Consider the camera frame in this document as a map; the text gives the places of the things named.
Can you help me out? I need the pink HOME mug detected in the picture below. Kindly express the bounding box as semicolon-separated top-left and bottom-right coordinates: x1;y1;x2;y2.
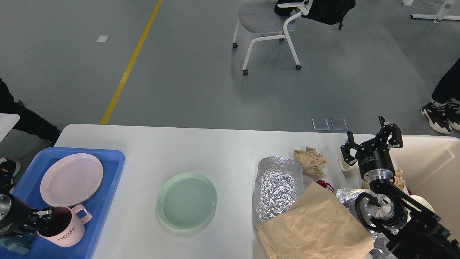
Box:
36;204;92;247

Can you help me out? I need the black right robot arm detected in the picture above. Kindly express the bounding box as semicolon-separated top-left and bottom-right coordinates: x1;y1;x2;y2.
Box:
340;116;460;259

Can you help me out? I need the black backpack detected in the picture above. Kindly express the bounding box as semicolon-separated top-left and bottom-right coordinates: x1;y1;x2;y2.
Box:
274;0;355;30

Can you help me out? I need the light green plate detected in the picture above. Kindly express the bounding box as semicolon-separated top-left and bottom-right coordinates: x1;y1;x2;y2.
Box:
156;173;217;231

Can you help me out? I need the crumpled brown napkin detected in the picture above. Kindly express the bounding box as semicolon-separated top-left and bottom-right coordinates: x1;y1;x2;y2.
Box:
294;146;327;179

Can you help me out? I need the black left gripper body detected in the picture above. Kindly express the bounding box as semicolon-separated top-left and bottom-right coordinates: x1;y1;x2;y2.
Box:
0;194;35;236

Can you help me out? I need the brown paper bag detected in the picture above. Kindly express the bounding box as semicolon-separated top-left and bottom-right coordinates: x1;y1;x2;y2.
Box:
255;182;374;259

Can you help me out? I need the teal mug yellow inside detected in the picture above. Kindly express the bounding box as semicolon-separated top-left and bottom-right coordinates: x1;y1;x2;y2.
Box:
0;235;36;255

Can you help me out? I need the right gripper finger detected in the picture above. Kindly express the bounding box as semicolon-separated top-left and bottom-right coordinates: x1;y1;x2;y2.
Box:
373;116;404;149
340;131;364;166

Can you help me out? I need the blue plastic tray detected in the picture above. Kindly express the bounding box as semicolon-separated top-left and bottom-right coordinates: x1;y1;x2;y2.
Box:
0;146;125;259

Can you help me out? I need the white grey office chair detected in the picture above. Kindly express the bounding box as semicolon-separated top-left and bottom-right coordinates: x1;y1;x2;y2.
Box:
232;0;313;76

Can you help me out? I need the beige plastic bin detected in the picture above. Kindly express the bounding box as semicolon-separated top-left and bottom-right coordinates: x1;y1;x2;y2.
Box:
390;135;460;240

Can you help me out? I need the white stand base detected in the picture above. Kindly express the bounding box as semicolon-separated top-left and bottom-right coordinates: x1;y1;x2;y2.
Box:
410;0;460;23

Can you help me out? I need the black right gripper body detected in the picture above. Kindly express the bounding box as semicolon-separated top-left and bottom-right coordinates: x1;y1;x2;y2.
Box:
355;140;395;182

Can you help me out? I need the crumpled napkin by bin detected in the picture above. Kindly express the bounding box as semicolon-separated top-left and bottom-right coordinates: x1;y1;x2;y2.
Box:
393;169;406;191

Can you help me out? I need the white paper cup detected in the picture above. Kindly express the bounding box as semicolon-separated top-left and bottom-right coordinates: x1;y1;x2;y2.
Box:
338;153;359;172

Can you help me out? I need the pink plate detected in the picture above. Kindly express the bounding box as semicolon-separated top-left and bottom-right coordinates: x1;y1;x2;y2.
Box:
40;153;104;206

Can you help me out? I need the crumpled aluminium foil sheet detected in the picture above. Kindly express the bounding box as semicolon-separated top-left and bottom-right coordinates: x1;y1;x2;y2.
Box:
253;156;304;223

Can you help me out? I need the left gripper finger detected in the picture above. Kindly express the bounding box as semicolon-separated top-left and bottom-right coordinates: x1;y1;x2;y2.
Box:
30;208;55;231

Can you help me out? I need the foil piece under arm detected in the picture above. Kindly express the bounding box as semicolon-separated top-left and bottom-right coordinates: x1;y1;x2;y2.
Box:
336;188;396;259

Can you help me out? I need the person black sneakers right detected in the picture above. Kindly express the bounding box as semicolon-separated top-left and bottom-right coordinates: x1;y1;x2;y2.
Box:
421;59;460;135

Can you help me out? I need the person dark clothing left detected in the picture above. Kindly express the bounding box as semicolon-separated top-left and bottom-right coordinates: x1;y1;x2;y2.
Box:
0;80;62;194

